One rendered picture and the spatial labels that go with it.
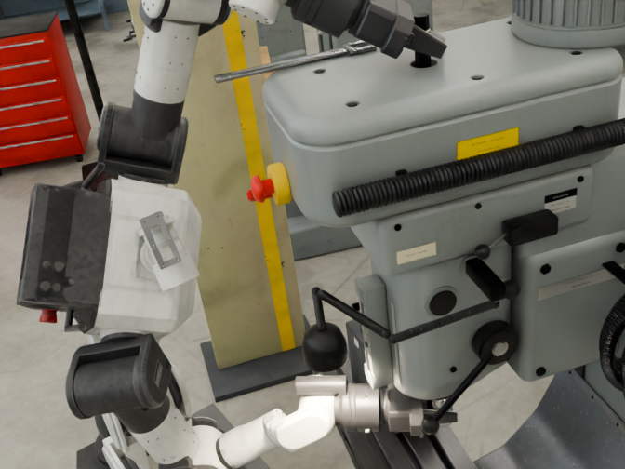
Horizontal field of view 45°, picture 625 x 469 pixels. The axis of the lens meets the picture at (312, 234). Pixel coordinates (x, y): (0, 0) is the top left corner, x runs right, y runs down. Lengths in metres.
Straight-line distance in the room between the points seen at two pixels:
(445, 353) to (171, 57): 0.66
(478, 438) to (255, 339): 1.06
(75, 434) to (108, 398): 2.13
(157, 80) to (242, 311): 2.10
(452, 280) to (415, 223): 0.15
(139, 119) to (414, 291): 0.56
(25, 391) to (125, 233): 2.51
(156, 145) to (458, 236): 0.57
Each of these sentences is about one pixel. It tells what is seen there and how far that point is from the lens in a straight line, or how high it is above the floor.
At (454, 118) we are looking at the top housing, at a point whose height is 1.86.
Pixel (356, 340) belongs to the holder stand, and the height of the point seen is 1.10.
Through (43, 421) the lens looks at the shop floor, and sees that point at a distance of 3.59.
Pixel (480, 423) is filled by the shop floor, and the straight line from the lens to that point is 3.14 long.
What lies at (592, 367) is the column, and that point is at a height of 1.14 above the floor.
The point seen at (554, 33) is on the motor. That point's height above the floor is 1.91.
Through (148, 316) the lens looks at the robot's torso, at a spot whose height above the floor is 1.50.
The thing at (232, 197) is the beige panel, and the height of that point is 0.86.
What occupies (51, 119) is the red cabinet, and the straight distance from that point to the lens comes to 5.75.
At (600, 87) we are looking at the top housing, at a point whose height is 1.85.
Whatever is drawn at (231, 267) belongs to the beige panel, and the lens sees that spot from 3.18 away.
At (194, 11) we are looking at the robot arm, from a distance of 1.26.
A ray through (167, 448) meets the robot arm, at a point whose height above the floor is 1.24.
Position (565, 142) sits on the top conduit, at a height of 1.80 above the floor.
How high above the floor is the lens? 2.25
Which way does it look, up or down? 31 degrees down
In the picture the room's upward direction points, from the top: 8 degrees counter-clockwise
